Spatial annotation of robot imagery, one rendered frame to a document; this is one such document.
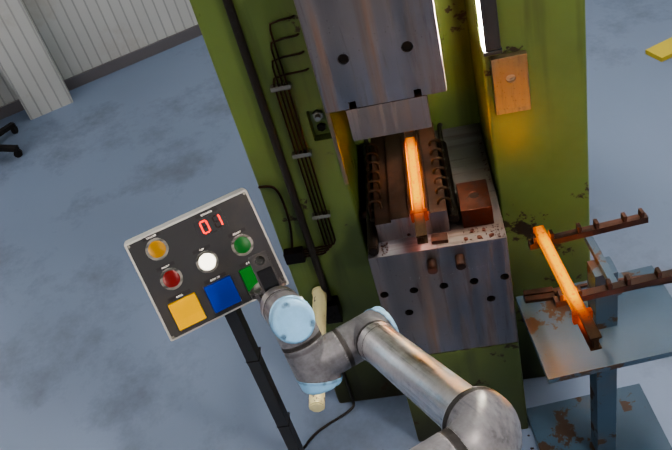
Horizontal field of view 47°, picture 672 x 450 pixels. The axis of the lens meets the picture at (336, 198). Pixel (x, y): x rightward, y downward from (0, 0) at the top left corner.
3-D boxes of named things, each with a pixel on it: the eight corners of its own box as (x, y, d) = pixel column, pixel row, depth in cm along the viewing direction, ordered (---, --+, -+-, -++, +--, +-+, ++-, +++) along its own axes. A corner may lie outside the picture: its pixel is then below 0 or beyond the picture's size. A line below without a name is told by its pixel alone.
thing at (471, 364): (528, 429, 264) (518, 342, 235) (418, 442, 270) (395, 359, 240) (502, 306, 307) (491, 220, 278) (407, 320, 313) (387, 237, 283)
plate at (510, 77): (531, 109, 202) (527, 53, 192) (496, 115, 204) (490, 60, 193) (529, 105, 204) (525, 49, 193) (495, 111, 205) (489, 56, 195)
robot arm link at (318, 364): (358, 378, 163) (333, 326, 160) (310, 405, 160) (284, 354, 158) (345, 366, 172) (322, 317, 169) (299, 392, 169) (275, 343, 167)
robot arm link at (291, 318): (284, 355, 157) (263, 312, 155) (274, 340, 169) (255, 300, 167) (325, 333, 159) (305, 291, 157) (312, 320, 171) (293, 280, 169)
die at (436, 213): (450, 230, 214) (446, 208, 208) (379, 242, 217) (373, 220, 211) (436, 141, 246) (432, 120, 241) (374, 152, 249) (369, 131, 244)
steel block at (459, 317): (518, 342, 235) (506, 237, 207) (395, 359, 240) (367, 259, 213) (491, 220, 278) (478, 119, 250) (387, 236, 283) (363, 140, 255)
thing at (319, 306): (328, 412, 216) (323, 401, 213) (309, 414, 217) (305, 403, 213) (329, 296, 250) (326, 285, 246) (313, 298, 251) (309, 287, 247)
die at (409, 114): (432, 127, 192) (426, 95, 186) (353, 141, 194) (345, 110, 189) (419, 44, 224) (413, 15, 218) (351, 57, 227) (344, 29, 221)
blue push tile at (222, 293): (241, 300, 202) (229, 275, 201) (215, 313, 201) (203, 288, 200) (240, 299, 204) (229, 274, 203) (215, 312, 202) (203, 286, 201)
